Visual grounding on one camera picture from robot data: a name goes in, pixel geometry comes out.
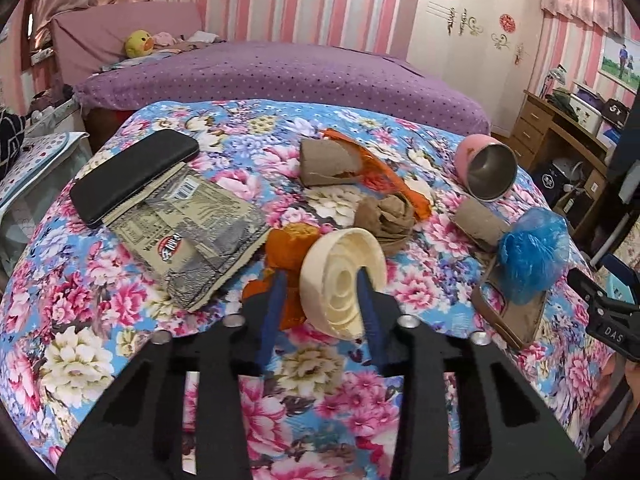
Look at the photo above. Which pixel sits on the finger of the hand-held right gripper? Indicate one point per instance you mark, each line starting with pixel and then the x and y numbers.
pixel 582 285

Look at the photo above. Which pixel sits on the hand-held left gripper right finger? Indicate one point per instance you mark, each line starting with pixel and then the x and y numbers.
pixel 372 320

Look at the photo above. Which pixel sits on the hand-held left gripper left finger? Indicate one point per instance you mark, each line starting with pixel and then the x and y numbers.
pixel 272 310

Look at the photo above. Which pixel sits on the blue plastic bag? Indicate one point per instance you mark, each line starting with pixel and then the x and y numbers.
pixel 532 255

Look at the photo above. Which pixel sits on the cream round ridged bowl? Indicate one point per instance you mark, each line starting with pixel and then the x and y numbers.
pixel 340 270

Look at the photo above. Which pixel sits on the orange cloth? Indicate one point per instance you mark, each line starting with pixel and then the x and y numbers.
pixel 287 247

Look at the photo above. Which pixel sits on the cardboard tube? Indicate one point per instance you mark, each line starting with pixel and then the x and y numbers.
pixel 477 222

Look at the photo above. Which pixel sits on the brown phone case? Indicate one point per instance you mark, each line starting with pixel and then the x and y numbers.
pixel 515 322

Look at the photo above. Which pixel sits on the crumpled brown paper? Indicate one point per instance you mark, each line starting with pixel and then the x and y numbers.
pixel 387 220

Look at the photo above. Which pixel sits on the black box under desk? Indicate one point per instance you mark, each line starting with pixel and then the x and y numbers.
pixel 552 182

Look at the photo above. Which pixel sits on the dark hanging coat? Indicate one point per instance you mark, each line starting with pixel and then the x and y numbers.
pixel 625 170

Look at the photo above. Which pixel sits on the floral blanket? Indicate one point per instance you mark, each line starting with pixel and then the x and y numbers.
pixel 150 360

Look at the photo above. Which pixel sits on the long orange plastic wrapper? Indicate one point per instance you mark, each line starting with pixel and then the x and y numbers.
pixel 385 172

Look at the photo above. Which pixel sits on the brown folded cloth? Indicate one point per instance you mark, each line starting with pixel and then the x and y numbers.
pixel 325 160

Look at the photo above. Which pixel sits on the wooden desk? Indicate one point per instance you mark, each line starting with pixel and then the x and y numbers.
pixel 540 120

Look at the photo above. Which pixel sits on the pink metal mug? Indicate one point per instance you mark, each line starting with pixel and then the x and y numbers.
pixel 467 157

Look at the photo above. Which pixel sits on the white storage box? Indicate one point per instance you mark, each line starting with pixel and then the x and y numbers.
pixel 587 110

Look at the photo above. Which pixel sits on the black glasses case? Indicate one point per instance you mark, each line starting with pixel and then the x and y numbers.
pixel 130 175

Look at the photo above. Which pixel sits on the desk lamp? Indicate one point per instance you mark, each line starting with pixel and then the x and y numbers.
pixel 556 80

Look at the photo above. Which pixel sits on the framed couple photo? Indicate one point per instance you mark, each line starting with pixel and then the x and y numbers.
pixel 620 62

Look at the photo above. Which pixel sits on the purple dotted bed sheet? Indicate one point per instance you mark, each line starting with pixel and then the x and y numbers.
pixel 300 75

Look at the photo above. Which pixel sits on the cream wardrobe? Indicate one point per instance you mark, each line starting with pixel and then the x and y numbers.
pixel 450 60

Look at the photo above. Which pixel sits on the polka dotted cloth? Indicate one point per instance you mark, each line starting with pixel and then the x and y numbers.
pixel 35 160

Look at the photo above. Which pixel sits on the pink curtain valance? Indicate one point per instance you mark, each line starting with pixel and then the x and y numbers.
pixel 580 0

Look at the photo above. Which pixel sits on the pink plush toy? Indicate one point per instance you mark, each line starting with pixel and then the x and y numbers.
pixel 162 38

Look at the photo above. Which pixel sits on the yellow duck plush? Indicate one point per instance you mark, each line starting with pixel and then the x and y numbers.
pixel 137 44

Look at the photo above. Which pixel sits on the pink covered headboard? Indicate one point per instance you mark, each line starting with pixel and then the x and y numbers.
pixel 100 35

